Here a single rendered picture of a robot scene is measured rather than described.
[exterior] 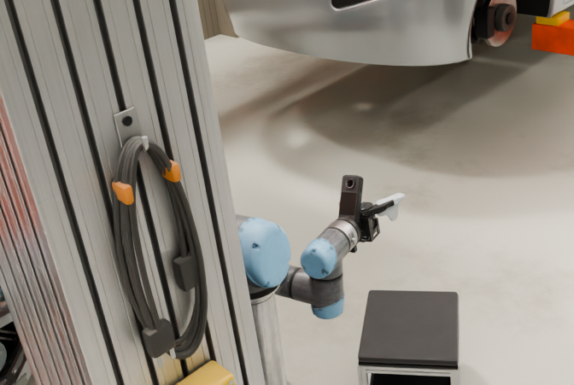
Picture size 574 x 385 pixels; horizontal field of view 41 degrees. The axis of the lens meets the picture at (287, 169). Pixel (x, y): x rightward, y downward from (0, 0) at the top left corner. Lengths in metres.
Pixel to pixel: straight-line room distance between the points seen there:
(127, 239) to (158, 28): 0.24
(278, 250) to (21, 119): 0.67
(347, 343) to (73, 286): 2.49
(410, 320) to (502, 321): 0.65
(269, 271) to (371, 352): 1.44
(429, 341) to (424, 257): 1.07
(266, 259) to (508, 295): 2.32
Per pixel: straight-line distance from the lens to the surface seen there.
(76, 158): 0.85
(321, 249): 1.63
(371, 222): 1.83
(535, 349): 3.30
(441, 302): 2.96
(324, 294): 1.70
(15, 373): 2.57
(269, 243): 1.34
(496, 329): 3.38
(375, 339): 2.80
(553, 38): 4.80
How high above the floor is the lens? 2.15
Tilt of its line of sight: 27 degrees down
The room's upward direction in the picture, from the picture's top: 8 degrees counter-clockwise
